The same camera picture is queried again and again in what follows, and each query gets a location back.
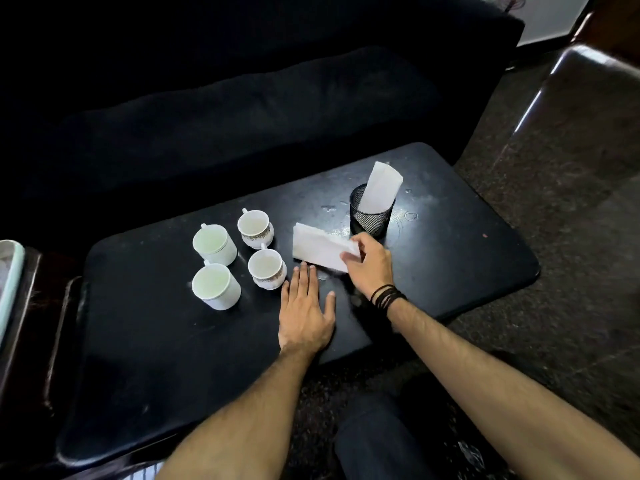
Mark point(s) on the person's right forearm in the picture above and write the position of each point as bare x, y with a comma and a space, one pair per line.
505, 394

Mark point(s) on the person's left little finger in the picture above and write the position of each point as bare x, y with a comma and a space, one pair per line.
285, 293

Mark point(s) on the plain white cup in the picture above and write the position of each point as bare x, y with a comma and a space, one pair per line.
216, 287
215, 243

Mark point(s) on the person's left middle finger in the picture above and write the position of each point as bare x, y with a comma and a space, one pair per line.
304, 278

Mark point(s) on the white cup with patterned band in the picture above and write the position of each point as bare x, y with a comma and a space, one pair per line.
267, 269
256, 228

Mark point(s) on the person's right hand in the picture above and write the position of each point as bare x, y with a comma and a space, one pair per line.
372, 267

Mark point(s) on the white striped cloth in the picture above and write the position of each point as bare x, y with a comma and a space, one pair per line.
145, 470

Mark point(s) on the black fabric sofa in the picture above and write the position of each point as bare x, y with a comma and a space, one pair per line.
150, 69

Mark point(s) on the person's right thumb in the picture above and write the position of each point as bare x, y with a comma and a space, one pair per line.
350, 260

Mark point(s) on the white rolled paper napkin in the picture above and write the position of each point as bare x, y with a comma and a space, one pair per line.
380, 187

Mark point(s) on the pale green tray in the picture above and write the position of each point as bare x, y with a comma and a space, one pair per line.
9, 284

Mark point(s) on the person's left forearm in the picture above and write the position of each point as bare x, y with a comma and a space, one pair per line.
245, 419

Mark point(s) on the person's left thumb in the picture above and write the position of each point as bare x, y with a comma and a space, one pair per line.
330, 305

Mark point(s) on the person's left hand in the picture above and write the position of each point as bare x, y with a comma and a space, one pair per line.
304, 319

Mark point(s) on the black sofa cushion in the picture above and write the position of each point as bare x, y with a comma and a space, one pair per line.
240, 124

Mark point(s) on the person's leg in dark trousers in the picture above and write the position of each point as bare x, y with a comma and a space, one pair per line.
390, 439

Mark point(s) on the white paper napkin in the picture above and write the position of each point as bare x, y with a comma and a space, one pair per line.
320, 247
380, 187

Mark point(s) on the black mesh holder cup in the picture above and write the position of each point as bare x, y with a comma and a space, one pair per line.
371, 222

